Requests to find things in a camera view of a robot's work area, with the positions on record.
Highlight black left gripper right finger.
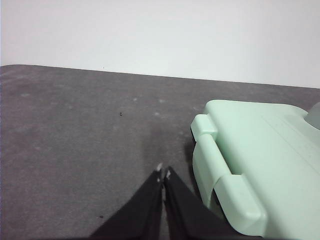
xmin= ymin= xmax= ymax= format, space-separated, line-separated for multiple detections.
xmin=162 ymin=166 xmax=248 ymax=240

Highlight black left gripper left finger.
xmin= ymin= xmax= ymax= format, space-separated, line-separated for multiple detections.
xmin=91 ymin=163 xmax=166 ymax=240

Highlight mint green hinged grill cover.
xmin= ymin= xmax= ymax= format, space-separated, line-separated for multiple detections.
xmin=190 ymin=99 xmax=320 ymax=237

